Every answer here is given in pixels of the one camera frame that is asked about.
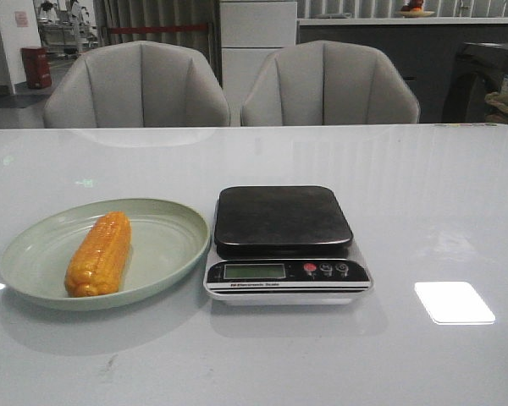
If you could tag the fruit bowl on counter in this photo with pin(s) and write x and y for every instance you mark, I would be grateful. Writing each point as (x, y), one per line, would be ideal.
(414, 9)

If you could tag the grey upholstered chair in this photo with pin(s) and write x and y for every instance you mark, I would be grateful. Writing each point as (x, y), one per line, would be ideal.
(138, 84)
(328, 83)

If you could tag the left grey upholstered chair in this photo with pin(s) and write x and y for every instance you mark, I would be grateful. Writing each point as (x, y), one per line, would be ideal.
(138, 84)

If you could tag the orange corn cob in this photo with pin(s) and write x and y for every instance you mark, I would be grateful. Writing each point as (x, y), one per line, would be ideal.
(97, 266)

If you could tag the right grey upholstered chair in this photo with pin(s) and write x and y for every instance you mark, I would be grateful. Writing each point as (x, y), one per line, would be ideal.
(328, 83)

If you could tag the black appliance box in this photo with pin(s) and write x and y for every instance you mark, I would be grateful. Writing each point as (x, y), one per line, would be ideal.
(479, 69)

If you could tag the white cabinet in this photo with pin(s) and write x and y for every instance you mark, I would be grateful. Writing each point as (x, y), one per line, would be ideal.
(249, 31)

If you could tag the dark grey counter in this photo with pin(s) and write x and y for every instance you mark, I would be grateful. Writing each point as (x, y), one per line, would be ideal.
(422, 49)

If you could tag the red bin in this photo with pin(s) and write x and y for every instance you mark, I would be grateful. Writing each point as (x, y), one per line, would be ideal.
(37, 71)

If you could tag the digital kitchen scale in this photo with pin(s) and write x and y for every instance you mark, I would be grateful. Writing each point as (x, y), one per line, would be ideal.
(283, 245)

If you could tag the light green plate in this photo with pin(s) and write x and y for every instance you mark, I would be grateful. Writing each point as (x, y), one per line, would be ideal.
(168, 240)

